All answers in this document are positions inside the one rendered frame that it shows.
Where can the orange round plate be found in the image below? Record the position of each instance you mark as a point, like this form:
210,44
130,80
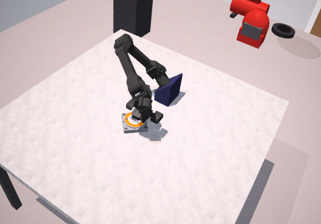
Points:
132,124

